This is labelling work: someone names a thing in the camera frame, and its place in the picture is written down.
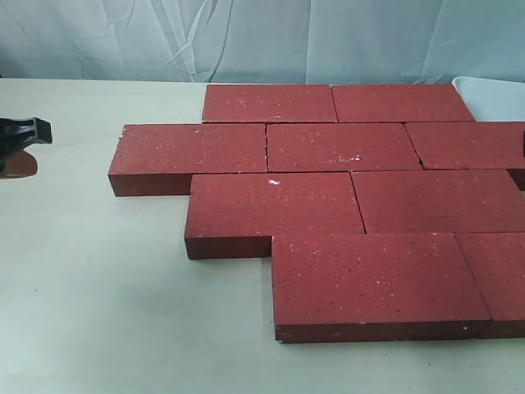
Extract grey fabric backdrop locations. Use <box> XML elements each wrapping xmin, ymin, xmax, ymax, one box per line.
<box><xmin>1</xmin><ymin>1</ymin><xmax>524</xmax><ymax>85</ymax></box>

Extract front large red brick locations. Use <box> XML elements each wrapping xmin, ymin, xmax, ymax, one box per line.
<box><xmin>272</xmin><ymin>233</ymin><xmax>491</xmax><ymax>343</ymax></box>

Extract back base red brick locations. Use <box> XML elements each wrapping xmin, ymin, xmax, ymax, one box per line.
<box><xmin>202</xmin><ymin>84</ymin><xmax>337</xmax><ymax>123</ymax></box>

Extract white plastic tray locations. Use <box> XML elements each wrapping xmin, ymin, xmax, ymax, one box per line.
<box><xmin>451</xmin><ymin>76</ymin><xmax>525</xmax><ymax>121</ymax></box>

